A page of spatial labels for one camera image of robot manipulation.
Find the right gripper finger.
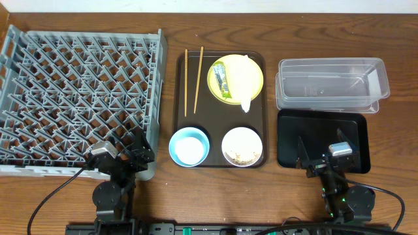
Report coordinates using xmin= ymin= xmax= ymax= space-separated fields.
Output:
xmin=296 ymin=136 xmax=310 ymax=169
xmin=337 ymin=128 xmax=355 ymax=147

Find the white cup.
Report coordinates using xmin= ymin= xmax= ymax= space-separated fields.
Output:
xmin=175 ymin=137 xmax=204 ymax=165

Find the white bowl with food scraps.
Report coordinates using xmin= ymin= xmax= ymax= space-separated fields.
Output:
xmin=221 ymin=127 xmax=263 ymax=167

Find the white napkin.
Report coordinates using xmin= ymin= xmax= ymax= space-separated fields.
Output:
xmin=229 ymin=55 xmax=253 ymax=113

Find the wooden chopstick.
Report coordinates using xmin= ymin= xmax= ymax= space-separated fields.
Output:
xmin=184 ymin=49 xmax=188 ymax=117
xmin=193 ymin=46 xmax=204 ymax=114

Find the green snack wrapper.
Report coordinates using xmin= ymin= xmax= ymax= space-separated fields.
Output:
xmin=212 ymin=61 xmax=232 ymax=99

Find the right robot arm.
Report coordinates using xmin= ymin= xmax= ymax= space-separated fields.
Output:
xmin=296 ymin=129 xmax=376 ymax=223

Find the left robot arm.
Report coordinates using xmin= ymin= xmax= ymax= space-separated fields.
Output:
xmin=87 ymin=130 xmax=155 ymax=234

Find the black waste tray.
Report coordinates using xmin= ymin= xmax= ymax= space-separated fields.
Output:
xmin=277 ymin=109 xmax=371 ymax=174

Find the clear plastic waste bin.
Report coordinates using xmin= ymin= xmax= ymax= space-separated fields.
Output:
xmin=276 ymin=57 xmax=391 ymax=114

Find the grey plastic dishwasher rack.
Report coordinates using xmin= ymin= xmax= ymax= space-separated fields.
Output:
xmin=1 ymin=25 xmax=168 ymax=177

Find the light blue bowl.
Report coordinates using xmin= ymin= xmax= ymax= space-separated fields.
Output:
xmin=169 ymin=127 xmax=210 ymax=168

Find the dark brown serving tray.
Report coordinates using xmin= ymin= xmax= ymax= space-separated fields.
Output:
xmin=173 ymin=50 xmax=268 ymax=168

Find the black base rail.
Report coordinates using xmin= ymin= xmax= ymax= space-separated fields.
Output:
xmin=65 ymin=222 xmax=393 ymax=235

